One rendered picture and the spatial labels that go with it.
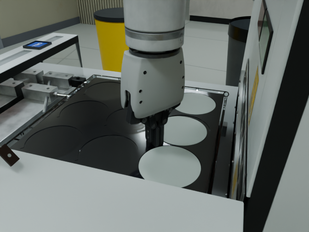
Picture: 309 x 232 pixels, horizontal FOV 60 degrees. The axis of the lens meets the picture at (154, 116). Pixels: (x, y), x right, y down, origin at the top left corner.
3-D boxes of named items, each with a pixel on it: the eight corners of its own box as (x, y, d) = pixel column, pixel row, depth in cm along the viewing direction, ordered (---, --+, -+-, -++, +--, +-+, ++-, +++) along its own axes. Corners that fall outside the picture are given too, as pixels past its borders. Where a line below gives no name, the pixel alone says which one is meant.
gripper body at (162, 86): (165, 29, 44) (164, 91, 50) (110, 40, 39) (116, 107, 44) (198, 40, 39) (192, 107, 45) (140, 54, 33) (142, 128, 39)
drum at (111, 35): (156, 84, 278) (157, 9, 239) (134, 105, 242) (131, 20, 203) (117, 77, 295) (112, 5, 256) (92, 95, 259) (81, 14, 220)
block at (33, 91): (59, 96, 68) (57, 85, 66) (51, 102, 65) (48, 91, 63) (32, 92, 70) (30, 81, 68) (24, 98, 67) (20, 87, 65)
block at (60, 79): (76, 83, 74) (74, 73, 72) (69, 89, 71) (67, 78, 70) (51, 80, 76) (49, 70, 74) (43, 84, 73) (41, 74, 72)
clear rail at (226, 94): (228, 95, 66) (229, 90, 65) (228, 98, 65) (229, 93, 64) (93, 78, 75) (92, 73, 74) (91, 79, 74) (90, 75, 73)
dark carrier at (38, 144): (224, 96, 65) (224, 94, 64) (203, 208, 37) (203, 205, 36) (95, 78, 73) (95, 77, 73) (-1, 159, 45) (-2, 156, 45)
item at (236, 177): (241, 103, 71) (248, 70, 66) (231, 260, 35) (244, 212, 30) (234, 102, 71) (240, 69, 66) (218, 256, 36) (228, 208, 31)
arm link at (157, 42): (162, 16, 43) (161, 35, 44) (113, 24, 38) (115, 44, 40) (199, 26, 37) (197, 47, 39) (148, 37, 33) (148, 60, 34)
